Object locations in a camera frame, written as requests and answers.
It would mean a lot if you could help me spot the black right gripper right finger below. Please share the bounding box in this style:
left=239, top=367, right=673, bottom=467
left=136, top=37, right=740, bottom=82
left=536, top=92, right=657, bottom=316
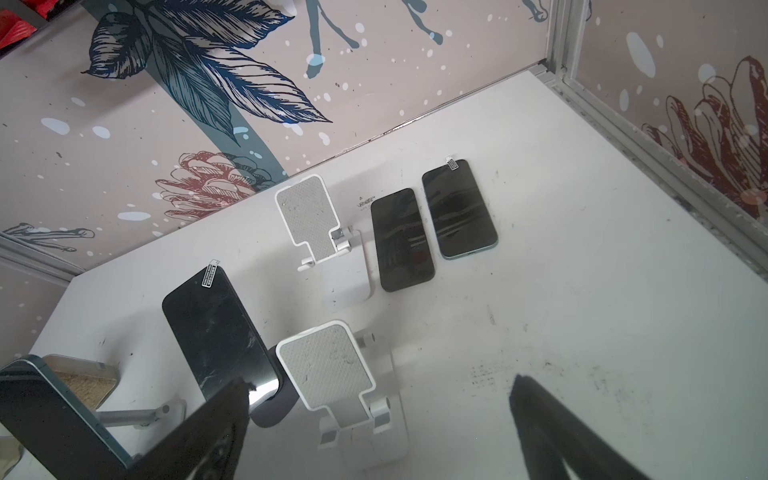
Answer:
left=509, top=375, right=647, bottom=479

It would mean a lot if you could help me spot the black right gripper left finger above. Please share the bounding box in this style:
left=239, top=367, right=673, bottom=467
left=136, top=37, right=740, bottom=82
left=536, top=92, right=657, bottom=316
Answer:
left=123, top=378, right=250, bottom=479

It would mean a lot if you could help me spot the black phone with sticker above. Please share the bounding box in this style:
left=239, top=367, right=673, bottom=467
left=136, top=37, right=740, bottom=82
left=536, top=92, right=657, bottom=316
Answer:
left=162, top=260, right=282, bottom=409

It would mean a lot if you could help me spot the green-edged phone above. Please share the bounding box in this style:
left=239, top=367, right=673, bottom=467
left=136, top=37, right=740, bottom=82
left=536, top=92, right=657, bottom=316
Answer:
left=1, top=355, right=131, bottom=479

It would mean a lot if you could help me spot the teal phone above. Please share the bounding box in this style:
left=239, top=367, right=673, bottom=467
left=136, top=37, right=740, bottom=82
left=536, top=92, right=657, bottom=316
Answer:
left=422, top=157, right=499, bottom=260

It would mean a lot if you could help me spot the white stand back left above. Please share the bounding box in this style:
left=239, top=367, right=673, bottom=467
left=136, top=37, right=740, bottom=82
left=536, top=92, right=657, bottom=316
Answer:
left=94, top=399, right=187, bottom=429

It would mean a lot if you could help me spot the white stand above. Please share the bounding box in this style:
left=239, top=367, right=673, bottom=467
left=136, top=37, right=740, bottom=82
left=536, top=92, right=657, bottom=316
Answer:
left=275, top=174, right=372, bottom=312
left=94, top=399, right=187, bottom=429
left=276, top=320, right=409, bottom=472

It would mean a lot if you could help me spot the dark round stand back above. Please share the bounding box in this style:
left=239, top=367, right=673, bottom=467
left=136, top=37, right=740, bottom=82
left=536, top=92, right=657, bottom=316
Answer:
left=249, top=347, right=299, bottom=428

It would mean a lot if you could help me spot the white stand front centre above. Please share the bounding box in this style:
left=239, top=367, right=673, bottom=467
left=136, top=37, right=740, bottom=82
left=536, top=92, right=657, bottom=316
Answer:
left=276, top=320, right=409, bottom=472

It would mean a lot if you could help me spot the white stand far right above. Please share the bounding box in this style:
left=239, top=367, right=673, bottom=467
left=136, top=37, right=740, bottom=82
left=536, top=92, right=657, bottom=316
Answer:
left=275, top=174, right=372, bottom=312

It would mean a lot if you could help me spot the brown spice glass jar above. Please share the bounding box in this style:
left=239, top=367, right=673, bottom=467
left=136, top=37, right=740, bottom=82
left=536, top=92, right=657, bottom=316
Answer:
left=42, top=354, right=120, bottom=411

